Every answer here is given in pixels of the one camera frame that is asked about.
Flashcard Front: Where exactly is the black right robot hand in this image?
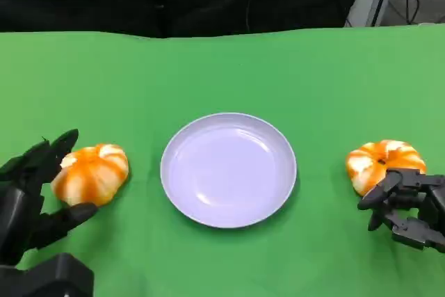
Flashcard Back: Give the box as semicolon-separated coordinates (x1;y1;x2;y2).
357;168;445;251

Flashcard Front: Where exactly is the orange white toy bread roll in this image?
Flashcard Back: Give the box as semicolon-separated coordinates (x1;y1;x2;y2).
345;139;428;197
50;143;130;207

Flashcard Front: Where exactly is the lilac plate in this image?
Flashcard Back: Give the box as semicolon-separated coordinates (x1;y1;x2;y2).
159;112;298;230

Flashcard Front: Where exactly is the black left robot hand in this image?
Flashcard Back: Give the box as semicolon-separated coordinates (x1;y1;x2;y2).
0;128;98;266

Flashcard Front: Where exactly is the green table cloth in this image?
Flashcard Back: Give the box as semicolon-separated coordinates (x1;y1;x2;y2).
0;22;445;297

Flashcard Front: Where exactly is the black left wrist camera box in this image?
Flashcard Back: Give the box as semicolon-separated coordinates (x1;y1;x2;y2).
0;252;95;297

